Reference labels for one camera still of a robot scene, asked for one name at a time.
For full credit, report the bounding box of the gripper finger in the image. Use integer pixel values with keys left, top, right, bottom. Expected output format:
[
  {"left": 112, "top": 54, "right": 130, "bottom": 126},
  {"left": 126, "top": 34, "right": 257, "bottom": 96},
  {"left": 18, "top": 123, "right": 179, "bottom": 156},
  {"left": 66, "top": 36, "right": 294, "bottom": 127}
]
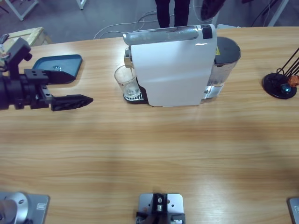
[
  {"left": 200, "top": 0, "right": 214, "bottom": 21},
  {"left": 203, "top": 0, "right": 226, "bottom": 21}
]

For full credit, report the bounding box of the white capsule coffee machine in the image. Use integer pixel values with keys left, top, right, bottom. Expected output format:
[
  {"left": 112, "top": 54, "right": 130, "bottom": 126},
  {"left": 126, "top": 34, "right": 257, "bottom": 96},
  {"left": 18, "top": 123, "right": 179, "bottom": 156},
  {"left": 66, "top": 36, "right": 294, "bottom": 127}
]
[{"left": 123, "top": 24, "right": 219, "bottom": 108}]

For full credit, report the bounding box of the short white metal leg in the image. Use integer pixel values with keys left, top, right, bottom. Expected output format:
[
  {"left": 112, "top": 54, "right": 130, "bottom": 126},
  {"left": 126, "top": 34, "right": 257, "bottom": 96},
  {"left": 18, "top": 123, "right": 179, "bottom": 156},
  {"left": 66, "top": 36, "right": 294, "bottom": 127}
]
[{"left": 76, "top": 0, "right": 91, "bottom": 10}]

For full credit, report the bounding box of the black capsule holder with rods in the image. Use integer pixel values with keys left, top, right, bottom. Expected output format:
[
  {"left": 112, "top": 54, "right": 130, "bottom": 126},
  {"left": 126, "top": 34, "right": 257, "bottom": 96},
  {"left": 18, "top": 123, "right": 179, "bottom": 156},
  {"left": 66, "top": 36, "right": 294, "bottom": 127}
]
[{"left": 262, "top": 47, "right": 299, "bottom": 100}]

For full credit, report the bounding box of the white floor cable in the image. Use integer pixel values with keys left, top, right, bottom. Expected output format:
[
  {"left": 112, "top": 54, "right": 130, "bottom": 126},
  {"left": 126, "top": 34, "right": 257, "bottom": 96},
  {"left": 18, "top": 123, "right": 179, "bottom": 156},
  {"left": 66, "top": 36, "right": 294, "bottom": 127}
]
[{"left": 93, "top": 10, "right": 162, "bottom": 40}]

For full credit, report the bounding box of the centre metal mount plate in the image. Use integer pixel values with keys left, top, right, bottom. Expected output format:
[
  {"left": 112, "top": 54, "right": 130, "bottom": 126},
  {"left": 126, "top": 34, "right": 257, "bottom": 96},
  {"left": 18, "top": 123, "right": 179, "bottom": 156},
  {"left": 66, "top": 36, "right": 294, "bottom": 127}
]
[{"left": 136, "top": 192, "right": 186, "bottom": 224}]

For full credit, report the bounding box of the wooden crate with red sticker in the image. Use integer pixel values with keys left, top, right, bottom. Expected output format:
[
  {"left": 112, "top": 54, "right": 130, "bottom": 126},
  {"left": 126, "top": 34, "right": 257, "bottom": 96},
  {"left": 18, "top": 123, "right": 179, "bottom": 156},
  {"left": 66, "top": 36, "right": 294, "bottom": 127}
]
[{"left": 4, "top": 27, "right": 54, "bottom": 47}]

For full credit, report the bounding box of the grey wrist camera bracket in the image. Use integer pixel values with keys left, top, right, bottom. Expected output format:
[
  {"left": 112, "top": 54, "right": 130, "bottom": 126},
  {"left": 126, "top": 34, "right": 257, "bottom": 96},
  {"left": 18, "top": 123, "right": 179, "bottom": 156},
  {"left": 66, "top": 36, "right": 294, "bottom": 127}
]
[{"left": 3, "top": 37, "right": 33, "bottom": 80}]

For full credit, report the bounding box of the orange coffee capsule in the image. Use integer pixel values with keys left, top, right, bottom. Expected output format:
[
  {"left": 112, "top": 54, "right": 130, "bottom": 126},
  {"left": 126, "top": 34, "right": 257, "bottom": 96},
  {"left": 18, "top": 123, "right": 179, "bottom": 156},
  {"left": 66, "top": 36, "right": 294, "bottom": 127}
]
[{"left": 287, "top": 75, "right": 299, "bottom": 87}]

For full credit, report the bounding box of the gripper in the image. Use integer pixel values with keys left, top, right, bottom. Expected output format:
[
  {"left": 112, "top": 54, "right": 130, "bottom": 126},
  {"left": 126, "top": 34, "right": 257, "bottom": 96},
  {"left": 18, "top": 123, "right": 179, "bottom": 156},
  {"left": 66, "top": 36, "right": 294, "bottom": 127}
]
[{"left": 14, "top": 69, "right": 94, "bottom": 112}]

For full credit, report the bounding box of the blue plastic tray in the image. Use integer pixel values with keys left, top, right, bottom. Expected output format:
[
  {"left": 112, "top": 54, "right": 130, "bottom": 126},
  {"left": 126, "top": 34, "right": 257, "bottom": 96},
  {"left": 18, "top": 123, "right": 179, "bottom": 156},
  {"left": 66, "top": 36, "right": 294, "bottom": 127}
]
[{"left": 31, "top": 54, "right": 83, "bottom": 84}]

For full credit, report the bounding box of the bystander in dark clothes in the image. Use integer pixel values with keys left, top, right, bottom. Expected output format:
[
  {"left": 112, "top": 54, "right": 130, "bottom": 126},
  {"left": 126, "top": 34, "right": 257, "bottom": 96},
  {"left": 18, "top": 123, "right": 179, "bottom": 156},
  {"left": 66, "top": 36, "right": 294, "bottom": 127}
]
[{"left": 155, "top": 0, "right": 190, "bottom": 28}]

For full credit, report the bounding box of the white metal stand frame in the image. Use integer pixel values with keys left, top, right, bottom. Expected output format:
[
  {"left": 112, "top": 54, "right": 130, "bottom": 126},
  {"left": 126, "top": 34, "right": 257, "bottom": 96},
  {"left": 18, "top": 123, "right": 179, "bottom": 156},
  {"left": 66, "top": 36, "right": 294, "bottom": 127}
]
[{"left": 267, "top": 0, "right": 290, "bottom": 28}]

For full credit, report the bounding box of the white metal table frame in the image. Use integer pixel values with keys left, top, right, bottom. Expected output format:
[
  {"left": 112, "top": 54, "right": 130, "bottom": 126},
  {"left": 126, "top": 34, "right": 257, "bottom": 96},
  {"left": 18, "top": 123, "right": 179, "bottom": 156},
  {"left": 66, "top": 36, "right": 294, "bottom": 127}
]
[{"left": 0, "top": 0, "right": 40, "bottom": 21}]

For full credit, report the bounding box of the clear drinking glass red logo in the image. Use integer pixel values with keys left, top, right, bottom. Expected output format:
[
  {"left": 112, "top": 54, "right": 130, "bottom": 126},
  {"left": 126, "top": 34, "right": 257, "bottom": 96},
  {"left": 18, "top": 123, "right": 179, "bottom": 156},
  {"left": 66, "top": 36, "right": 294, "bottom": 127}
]
[{"left": 114, "top": 65, "right": 139, "bottom": 100}]

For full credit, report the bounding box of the clear water tank black lid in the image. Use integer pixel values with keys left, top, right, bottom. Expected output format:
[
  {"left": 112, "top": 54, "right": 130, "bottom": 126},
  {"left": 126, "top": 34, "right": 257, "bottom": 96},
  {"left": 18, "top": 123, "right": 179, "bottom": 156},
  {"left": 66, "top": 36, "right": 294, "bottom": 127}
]
[{"left": 201, "top": 36, "right": 242, "bottom": 104}]

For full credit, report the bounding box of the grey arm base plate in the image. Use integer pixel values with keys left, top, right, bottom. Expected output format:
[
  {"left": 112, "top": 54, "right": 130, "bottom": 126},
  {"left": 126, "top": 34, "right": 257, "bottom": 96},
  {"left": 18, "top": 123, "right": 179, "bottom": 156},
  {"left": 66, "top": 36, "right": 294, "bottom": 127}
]
[
  {"left": 0, "top": 191, "right": 50, "bottom": 224},
  {"left": 287, "top": 197, "right": 299, "bottom": 224}
]

